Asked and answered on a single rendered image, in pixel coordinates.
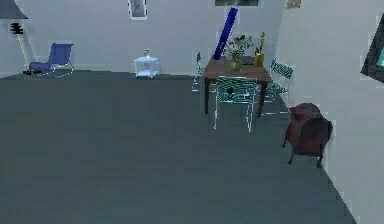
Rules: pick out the teal woven chair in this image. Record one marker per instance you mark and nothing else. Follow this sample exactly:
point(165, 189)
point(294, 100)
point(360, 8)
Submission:
point(280, 75)
point(198, 68)
point(236, 93)

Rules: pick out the brown wooden table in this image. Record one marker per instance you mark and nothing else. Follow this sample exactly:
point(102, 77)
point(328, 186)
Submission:
point(233, 72)

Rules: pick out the green house plant in vase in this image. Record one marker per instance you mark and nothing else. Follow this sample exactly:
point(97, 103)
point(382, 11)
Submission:
point(236, 53)

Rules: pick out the clear glass vase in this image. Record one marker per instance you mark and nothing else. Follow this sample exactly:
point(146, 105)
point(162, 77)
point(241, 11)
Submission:
point(146, 53)

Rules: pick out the blue long bat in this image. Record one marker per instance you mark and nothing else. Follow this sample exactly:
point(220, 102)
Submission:
point(226, 32)

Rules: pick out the dark red armchair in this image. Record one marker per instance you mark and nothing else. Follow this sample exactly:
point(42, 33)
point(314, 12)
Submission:
point(306, 131)

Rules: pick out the white framed picture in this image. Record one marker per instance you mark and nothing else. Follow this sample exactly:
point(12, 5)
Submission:
point(137, 8)

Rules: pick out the dark framed picture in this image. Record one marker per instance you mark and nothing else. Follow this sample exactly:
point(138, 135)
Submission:
point(236, 2)

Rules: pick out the blue lounge chair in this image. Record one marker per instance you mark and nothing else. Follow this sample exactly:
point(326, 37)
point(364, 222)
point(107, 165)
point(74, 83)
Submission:
point(58, 56)

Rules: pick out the yellow framed picture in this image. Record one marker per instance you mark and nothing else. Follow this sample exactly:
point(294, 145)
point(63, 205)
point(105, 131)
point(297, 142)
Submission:
point(293, 3)

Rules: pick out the black framed television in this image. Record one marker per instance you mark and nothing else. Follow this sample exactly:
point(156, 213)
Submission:
point(375, 55)

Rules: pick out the grey floor lamp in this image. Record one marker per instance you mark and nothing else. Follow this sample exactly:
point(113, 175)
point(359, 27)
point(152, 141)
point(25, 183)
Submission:
point(10, 11)

